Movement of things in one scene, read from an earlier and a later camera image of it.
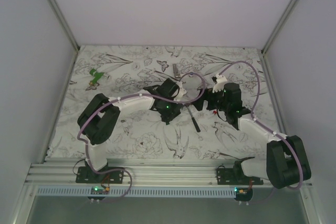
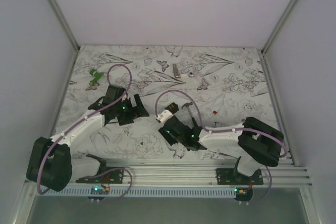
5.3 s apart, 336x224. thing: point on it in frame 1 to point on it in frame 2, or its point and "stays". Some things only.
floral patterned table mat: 165,102 stays
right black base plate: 235,176 stays
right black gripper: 208,94 to 167,136
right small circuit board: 243,194 stays
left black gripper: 169,115 to 134,113
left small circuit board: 98,190 stays
